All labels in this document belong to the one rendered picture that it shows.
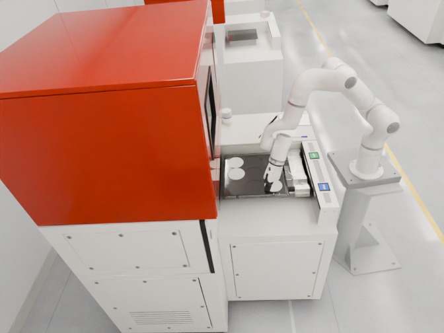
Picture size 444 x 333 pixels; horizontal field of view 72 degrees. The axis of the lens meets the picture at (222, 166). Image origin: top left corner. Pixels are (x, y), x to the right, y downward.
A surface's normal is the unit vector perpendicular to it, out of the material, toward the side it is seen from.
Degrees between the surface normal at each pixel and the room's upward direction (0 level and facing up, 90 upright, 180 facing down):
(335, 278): 0
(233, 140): 0
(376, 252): 0
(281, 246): 90
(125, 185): 90
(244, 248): 90
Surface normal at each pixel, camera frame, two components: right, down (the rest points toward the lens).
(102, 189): -0.02, 0.67
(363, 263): -0.09, -0.74
